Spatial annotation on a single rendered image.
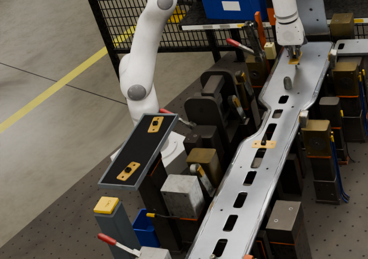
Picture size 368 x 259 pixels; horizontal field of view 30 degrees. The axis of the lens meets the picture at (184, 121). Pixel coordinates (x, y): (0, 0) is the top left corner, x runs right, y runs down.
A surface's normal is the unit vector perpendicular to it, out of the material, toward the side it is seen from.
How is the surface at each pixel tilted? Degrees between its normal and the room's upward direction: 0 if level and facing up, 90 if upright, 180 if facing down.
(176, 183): 0
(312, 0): 90
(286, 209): 0
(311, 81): 0
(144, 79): 75
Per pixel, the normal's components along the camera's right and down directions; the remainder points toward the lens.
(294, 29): -0.28, 0.60
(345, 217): -0.26, -0.78
